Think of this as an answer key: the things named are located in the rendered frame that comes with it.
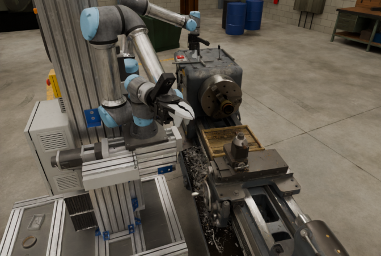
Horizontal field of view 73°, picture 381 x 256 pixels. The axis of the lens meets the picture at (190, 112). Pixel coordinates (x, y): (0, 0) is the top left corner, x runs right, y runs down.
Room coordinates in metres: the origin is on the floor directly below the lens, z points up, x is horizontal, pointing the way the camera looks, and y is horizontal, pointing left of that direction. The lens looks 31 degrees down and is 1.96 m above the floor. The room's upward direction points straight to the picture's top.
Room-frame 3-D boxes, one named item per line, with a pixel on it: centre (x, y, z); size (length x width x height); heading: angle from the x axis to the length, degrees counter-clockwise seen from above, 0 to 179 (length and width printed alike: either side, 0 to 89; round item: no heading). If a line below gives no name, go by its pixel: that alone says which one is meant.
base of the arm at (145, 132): (1.15, 0.25, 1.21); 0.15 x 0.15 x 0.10
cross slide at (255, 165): (1.12, -0.33, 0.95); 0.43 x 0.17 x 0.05; 102
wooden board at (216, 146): (1.43, -0.28, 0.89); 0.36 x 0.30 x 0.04; 102
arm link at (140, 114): (0.87, 0.18, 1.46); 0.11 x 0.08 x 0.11; 129
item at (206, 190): (1.04, -0.13, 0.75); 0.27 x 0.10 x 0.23; 12
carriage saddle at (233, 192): (1.07, -0.35, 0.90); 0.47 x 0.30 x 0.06; 102
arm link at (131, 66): (1.63, 0.41, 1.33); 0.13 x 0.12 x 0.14; 23
